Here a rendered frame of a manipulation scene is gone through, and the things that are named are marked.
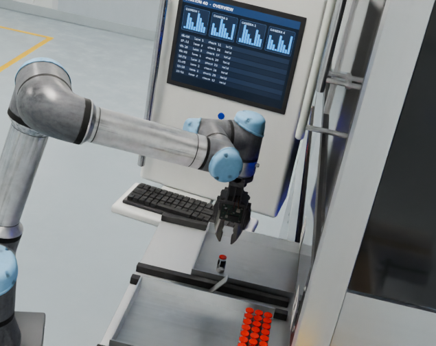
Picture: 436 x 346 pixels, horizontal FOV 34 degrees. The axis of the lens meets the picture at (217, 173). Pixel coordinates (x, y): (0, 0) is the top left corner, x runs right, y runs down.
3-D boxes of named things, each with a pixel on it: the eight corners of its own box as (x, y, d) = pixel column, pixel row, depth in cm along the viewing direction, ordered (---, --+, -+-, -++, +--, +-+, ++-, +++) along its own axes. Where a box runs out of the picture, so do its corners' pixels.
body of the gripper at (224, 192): (213, 220, 176) (221, 177, 171) (218, 204, 184) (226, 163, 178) (243, 226, 175) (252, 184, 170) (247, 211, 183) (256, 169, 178)
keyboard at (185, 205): (250, 220, 233) (251, 213, 232) (239, 239, 221) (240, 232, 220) (139, 186, 241) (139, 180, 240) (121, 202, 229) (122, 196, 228)
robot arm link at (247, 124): (228, 107, 170) (261, 109, 173) (220, 148, 175) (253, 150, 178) (237, 120, 164) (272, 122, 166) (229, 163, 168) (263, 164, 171)
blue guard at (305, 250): (318, 82, 320) (328, 42, 313) (292, 353, 145) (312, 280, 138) (317, 81, 320) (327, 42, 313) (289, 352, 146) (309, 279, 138)
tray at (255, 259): (321, 259, 204) (324, 248, 203) (318, 311, 181) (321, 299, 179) (207, 231, 207) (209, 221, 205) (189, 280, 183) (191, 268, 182)
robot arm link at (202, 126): (194, 130, 158) (240, 133, 161) (183, 111, 168) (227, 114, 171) (189, 162, 161) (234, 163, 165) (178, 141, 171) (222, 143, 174)
